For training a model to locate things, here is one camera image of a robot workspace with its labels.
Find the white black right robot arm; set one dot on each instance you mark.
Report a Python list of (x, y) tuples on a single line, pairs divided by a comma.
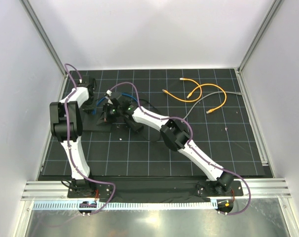
[(176, 134)]

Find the black grid cutting mat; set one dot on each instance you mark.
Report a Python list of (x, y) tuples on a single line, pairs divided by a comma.
[(209, 100)]

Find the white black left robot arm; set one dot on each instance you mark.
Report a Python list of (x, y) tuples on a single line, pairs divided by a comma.
[(66, 125)]

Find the aluminium front frame rail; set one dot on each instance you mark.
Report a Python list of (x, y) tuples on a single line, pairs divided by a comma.
[(260, 188)]

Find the black network switch box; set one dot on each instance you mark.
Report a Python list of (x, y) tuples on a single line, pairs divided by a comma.
[(93, 123)]

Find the aluminium corner post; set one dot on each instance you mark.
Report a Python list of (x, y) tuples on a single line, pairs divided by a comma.
[(272, 11), (43, 35)]

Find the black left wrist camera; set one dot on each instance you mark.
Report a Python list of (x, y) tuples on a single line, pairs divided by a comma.
[(88, 82)]

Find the right aluminium corner post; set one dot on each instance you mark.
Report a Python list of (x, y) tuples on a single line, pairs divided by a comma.
[(272, 11)]

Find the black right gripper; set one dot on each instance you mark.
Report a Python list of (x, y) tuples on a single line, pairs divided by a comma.
[(105, 111)]

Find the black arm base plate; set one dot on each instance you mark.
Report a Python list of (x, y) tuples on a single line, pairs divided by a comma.
[(169, 189)]

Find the left aluminium corner post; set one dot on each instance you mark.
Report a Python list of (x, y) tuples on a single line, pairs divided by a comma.
[(43, 35)]

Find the white slotted cable duct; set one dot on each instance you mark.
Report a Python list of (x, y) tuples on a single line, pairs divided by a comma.
[(81, 205)]

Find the black power adapter brick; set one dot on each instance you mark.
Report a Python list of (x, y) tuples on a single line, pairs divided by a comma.
[(135, 126)]

